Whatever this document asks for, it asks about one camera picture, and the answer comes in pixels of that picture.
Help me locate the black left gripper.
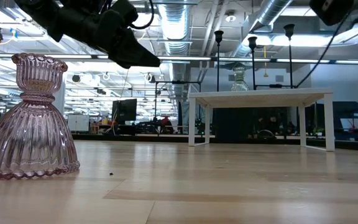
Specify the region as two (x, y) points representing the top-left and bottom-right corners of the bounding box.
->
(47, 0), (161, 70)

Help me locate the clear glass candle holder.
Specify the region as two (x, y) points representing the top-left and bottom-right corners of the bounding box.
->
(230, 66), (249, 92)

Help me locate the pink ribbed glass candle holder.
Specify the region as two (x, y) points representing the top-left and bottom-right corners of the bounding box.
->
(0, 52), (81, 180)

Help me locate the black computer monitor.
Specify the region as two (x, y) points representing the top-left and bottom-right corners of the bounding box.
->
(111, 98), (138, 126)

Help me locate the white cabinet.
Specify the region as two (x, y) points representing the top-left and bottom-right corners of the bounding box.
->
(67, 114), (90, 133)

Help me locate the white low table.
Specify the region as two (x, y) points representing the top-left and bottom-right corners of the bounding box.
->
(187, 86), (336, 152)

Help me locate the yellow hanging pendant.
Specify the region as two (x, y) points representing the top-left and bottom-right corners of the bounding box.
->
(262, 45), (269, 78)

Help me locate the silver ribbed ventilation duct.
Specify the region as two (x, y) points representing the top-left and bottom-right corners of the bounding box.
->
(157, 0), (193, 103)

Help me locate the black hanging cable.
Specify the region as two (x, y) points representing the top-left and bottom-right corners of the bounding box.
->
(295, 12), (352, 88)

